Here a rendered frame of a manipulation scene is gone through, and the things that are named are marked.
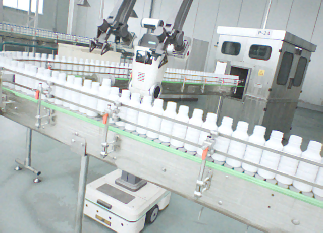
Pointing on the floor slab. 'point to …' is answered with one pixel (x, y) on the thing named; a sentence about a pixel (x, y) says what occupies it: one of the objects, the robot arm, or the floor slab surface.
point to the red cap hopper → (23, 13)
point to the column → (72, 13)
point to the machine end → (261, 77)
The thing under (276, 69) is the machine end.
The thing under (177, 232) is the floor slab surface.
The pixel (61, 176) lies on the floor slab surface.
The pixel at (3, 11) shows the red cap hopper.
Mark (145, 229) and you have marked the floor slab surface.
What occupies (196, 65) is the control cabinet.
